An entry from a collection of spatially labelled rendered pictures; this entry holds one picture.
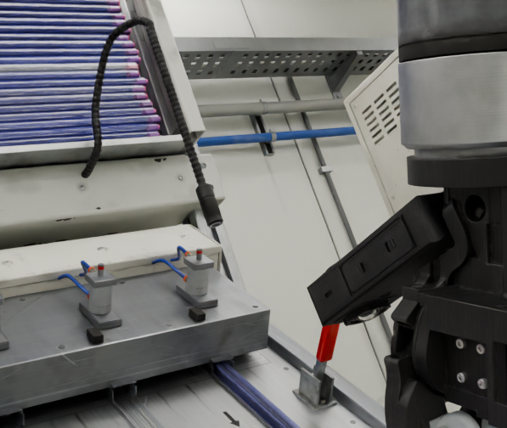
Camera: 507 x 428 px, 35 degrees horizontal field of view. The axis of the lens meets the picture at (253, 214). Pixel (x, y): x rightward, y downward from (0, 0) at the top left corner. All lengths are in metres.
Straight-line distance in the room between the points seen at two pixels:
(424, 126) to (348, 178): 2.90
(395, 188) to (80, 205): 1.02
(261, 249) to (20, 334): 2.15
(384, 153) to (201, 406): 1.16
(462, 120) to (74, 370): 0.51
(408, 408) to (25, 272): 0.56
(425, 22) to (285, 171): 2.76
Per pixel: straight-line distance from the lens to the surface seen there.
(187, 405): 0.80
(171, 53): 1.08
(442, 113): 0.36
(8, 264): 0.89
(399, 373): 0.39
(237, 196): 2.94
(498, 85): 0.35
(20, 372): 0.75
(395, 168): 1.84
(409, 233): 0.40
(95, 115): 0.96
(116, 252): 0.92
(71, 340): 0.78
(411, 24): 0.37
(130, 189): 1.00
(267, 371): 0.86
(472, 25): 0.35
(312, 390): 0.81
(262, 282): 2.84
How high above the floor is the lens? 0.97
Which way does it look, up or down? 17 degrees up
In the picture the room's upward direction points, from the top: 19 degrees counter-clockwise
